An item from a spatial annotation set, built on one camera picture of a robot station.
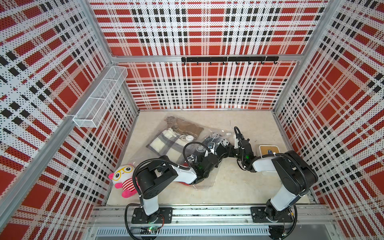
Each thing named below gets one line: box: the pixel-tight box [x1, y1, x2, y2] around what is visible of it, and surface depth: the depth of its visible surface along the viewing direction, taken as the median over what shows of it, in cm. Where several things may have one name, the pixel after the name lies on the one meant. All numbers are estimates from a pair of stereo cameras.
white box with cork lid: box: [259, 145, 281, 156], surface depth 95 cm
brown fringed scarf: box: [164, 116, 204, 139], surface depth 106 cm
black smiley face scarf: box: [193, 132, 231, 157], surface depth 93 cm
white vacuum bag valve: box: [185, 135, 194, 142], surface depth 100 cm
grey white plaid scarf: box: [146, 127, 197, 164], surface depth 96 cm
